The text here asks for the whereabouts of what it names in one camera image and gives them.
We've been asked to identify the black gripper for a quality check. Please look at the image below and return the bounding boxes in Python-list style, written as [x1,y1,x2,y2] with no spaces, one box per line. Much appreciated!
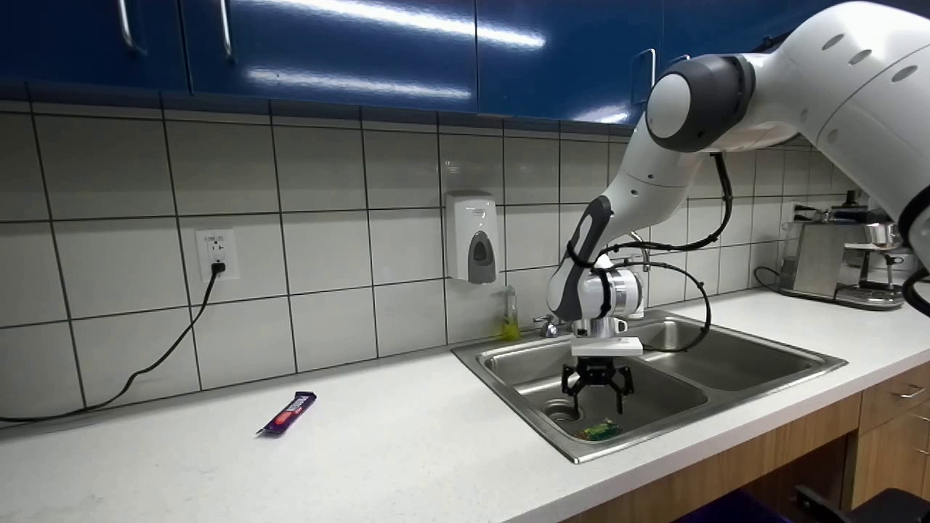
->
[559,355,640,398]

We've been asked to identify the steel sink drain strainer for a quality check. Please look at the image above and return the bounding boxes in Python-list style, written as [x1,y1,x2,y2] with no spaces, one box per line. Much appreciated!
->
[543,392,585,423]

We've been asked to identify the green granola bar wrapper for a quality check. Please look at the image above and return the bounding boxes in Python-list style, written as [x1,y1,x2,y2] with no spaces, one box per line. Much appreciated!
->
[578,416,621,443]

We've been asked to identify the black power cord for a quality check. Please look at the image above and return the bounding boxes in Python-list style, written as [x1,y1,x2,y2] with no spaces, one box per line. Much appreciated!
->
[0,257,229,427]

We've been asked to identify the silver espresso machine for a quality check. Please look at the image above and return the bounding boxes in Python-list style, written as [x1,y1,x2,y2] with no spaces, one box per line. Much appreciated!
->
[773,188,918,314]

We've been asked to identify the wooden under-sink panel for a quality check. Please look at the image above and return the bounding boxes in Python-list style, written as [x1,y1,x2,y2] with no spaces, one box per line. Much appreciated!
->
[571,392,863,523]

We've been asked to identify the stainless steel double sink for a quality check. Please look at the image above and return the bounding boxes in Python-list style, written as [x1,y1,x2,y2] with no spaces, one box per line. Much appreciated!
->
[451,307,852,464]

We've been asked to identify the silver cabinet door handle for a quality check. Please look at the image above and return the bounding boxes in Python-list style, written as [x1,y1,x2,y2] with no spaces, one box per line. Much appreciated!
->
[215,0,239,60]
[114,0,139,58]
[643,42,662,102]

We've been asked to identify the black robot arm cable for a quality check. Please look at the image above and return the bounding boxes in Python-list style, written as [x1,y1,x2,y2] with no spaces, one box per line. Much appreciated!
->
[578,151,736,357]

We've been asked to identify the wooden drawer front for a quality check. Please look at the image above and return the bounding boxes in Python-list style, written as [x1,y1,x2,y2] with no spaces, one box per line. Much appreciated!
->
[854,360,930,436]

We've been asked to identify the blue cabinet door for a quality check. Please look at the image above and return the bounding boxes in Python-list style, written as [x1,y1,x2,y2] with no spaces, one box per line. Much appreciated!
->
[665,0,826,60]
[178,0,480,118]
[473,0,674,126]
[0,0,183,105]

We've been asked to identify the green dish soap bottle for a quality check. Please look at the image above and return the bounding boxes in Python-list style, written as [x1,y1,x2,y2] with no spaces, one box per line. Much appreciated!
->
[492,288,527,346]

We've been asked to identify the white wall soap dispenser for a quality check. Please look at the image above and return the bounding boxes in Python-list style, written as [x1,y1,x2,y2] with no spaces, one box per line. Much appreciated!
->
[444,192,502,288]

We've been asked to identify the white wall outlet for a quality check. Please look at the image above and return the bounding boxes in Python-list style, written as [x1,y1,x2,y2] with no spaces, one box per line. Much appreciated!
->
[197,227,241,285]

